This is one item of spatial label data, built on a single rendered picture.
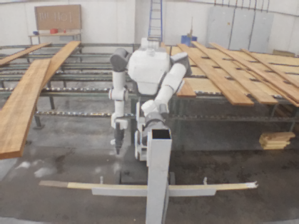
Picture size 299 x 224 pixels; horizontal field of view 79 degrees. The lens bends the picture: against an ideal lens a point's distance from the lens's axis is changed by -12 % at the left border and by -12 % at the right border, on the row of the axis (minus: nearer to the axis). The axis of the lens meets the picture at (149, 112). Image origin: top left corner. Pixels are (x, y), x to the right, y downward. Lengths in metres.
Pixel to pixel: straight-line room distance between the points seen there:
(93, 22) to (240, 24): 5.46
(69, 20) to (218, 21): 5.44
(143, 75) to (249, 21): 7.31
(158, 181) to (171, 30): 7.67
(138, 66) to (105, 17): 6.97
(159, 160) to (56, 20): 8.12
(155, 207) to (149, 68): 0.84
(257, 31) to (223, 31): 1.38
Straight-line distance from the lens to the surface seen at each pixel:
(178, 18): 8.18
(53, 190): 2.30
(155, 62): 1.31
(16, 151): 1.33
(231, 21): 8.12
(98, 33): 8.30
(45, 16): 8.70
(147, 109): 0.94
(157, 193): 0.75
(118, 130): 1.61
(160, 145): 0.60
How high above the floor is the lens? 1.64
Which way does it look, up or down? 27 degrees down
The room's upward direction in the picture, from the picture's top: 3 degrees clockwise
